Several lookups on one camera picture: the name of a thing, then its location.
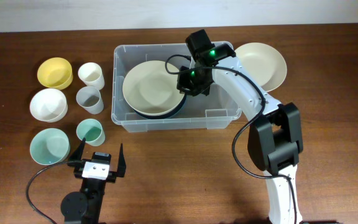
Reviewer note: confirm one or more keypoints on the mint green plastic cup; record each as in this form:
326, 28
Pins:
92, 131

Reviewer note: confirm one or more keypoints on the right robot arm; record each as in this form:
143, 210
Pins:
269, 145

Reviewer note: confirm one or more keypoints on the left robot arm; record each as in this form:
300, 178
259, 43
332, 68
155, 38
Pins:
84, 206

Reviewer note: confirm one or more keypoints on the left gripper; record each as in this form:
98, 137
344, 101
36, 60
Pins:
120, 170

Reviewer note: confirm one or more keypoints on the clear plastic storage container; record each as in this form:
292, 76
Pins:
214, 111

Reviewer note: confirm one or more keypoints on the beige plate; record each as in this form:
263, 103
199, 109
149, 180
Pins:
150, 88
264, 64

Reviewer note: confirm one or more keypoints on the blue plate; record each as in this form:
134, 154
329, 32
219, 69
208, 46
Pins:
169, 114

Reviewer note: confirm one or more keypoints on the cream plastic cup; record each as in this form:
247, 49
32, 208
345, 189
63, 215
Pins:
91, 74

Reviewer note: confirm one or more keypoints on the yellow plastic bowl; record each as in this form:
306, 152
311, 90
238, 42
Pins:
56, 73

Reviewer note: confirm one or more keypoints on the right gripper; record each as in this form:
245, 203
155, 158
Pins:
184, 86

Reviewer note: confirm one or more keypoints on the grey translucent plastic cup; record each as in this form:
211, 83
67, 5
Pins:
90, 99

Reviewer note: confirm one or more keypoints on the white plastic bowl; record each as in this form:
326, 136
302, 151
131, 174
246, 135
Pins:
49, 105

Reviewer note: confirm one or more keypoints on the mint green plastic bowl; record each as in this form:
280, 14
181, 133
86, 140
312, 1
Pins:
49, 146

